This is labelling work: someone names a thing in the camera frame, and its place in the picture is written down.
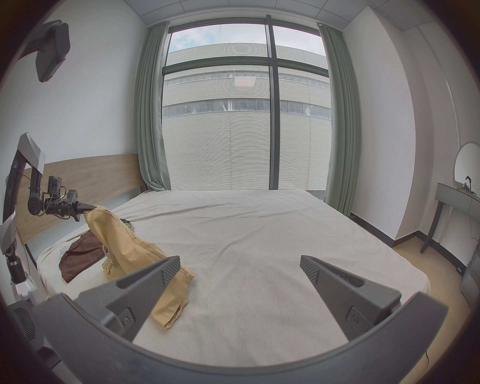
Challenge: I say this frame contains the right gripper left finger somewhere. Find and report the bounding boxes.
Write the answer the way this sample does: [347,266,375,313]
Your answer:
[77,256,181,343]

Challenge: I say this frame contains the tan shorts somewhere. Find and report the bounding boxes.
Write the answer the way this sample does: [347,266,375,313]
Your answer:
[85,205,196,330]

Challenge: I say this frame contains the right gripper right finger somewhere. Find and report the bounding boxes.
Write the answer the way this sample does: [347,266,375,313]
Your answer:
[300,255,403,344]

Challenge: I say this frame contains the round mirror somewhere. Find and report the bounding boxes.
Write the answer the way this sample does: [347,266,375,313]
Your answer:
[454,142,480,188]

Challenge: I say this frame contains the brown shorts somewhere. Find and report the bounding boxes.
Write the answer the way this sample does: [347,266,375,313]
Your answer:
[58,230,107,284]

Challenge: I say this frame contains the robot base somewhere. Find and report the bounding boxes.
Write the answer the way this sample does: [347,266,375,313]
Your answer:
[7,278,62,370]

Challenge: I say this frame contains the window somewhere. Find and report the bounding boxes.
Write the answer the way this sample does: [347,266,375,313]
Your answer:
[160,14,332,203]

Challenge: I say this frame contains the bed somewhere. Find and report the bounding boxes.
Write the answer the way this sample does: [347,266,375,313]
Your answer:
[17,153,431,369]

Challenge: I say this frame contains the grey dressing table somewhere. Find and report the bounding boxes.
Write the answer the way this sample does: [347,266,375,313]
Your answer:
[420,182,480,254]

